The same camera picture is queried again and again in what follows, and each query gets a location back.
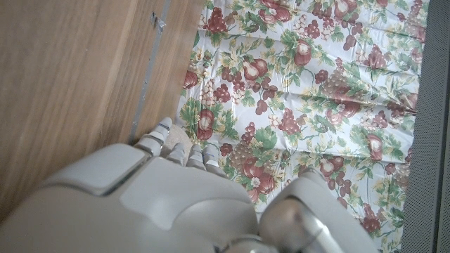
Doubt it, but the grey tape line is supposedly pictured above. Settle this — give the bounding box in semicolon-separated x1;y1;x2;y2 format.
128;0;172;145

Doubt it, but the grey perforated panel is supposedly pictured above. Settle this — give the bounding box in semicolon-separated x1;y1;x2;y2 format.
400;0;450;253

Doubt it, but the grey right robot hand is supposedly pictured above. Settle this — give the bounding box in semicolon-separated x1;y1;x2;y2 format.
0;117;380;253

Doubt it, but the floral fruit print backdrop cloth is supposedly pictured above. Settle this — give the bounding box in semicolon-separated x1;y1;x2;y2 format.
174;0;430;253

